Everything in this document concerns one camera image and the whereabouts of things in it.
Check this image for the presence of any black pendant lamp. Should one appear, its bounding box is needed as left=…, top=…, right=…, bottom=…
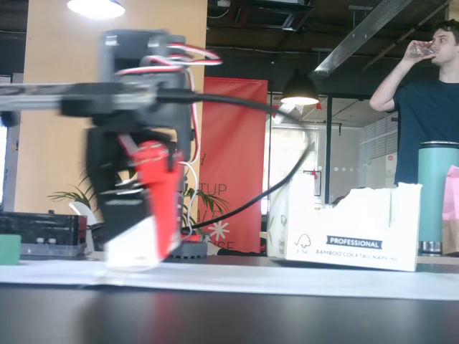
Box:
left=279, top=70, right=321, bottom=106

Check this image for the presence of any grey perforated block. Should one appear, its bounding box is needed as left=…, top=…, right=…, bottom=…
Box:
left=171, top=239, right=209, bottom=259

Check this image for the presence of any green cube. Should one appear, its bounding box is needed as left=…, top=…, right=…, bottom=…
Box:
left=0, top=234, right=22, bottom=267

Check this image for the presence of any clear drinking glass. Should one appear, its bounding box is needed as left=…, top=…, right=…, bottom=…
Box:
left=408, top=42, right=437, bottom=59

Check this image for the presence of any pink paper bag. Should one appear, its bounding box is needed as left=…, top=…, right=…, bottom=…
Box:
left=441, top=165, right=459, bottom=221

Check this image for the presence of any red white servo wire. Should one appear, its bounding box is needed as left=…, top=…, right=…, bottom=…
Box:
left=114, top=42, right=225, bottom=78
left=178, top=70, right=202, bottom=239

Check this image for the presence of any green palm plant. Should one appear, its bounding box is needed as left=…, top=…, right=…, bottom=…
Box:
left=48, top=171, right=105, bottom=216
left=181, top=184, right=232, bottom=230

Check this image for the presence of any white cardboard napkin box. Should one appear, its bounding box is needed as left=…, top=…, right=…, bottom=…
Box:
left=267, top=174, right=423, bottom=272

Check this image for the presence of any red banner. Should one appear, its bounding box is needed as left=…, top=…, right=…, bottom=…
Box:
left=198, top=76, right=269, bottom=254

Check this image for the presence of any teal tumbler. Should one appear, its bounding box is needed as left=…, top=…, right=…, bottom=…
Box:
left=417, top=140, right=459, bottom=254

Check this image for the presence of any black case with clear lid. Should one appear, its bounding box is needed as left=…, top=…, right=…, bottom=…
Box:
left=0, top=211, right=88, bottom=257

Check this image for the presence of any thick black usb cable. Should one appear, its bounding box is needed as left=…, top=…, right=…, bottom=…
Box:
left=156, top=89, right=318, bottom=232

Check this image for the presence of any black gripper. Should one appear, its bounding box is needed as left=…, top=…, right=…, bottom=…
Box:
left=85, top=121, right=181, bottom=262

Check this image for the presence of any white paper sheet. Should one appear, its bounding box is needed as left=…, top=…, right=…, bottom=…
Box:
left=0, top=258, right=459, bottom=301

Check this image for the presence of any man in dark t-shirt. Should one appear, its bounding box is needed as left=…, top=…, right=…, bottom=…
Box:
left=369, top=19, right=459, bottom=186

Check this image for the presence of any white pendant lamp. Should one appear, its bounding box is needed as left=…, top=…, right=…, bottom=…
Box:
left=67, top=0, right=126, bottom=19

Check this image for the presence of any long camera circuit board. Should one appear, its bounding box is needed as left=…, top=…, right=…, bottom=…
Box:
left=0, top=82, right=158, bottom=109

